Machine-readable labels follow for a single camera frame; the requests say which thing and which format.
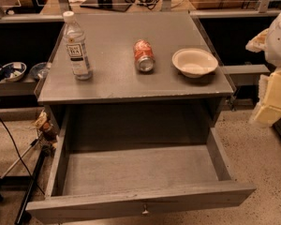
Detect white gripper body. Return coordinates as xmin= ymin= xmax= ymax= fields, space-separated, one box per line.
xmin=264 ymin=12 xmax=281 ymax=68

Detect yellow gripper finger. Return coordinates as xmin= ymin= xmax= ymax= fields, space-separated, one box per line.
xmin=249 ymin=68 xmax=281 ymax=128
xmin=245 ymin=28 xmax=269 ymax=53

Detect clear plastic tea bottle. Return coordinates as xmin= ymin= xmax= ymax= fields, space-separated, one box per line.
xmin=63 ymin=11 xmax=93 ymax=80

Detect grey drawer cabinet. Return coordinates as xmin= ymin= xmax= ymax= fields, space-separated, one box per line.
xmin=33 ymin=10 xmax=236 ymax=152

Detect open grey top drawer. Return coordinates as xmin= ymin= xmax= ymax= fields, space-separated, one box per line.
xmin=27 ymin=104 xmax=256 ymax=224

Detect white paper bowl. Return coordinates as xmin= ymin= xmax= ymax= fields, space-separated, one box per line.
xmin=172 ymin=48 xmax=218 ymax=78

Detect red soda can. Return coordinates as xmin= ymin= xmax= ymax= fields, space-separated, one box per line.
xmin=133 ymin=39 xmax=155 ymax=72

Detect black monitor stand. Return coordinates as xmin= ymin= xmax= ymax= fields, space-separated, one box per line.
xmin=80 ymin=0 xmax=132 ymax=12

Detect blue bowl on shelf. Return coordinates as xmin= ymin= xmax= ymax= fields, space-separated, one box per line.
xmin=29 ymin=62 xmax=51 ymax=81

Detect snack bags on floor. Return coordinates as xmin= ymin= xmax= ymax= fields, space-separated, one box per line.
xmin=34 ymin=111 xmax=57 ymax=150

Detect bowl with small items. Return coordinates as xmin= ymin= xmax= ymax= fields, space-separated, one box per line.
xmin=0 ymin=62 xmax=27 ymax=83

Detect black tripod stand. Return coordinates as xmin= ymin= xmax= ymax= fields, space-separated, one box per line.
xmin=0 ymin=59 xmax=48 ymax=225

